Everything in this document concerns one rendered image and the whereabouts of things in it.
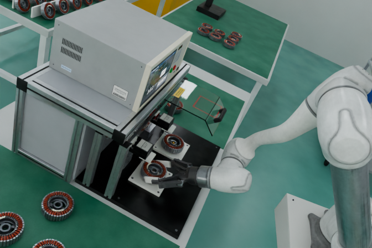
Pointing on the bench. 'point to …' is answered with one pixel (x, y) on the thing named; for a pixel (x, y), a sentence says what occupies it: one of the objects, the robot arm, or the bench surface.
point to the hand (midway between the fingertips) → (154, 171)
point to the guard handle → (220, 115)
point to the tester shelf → (92, 101)
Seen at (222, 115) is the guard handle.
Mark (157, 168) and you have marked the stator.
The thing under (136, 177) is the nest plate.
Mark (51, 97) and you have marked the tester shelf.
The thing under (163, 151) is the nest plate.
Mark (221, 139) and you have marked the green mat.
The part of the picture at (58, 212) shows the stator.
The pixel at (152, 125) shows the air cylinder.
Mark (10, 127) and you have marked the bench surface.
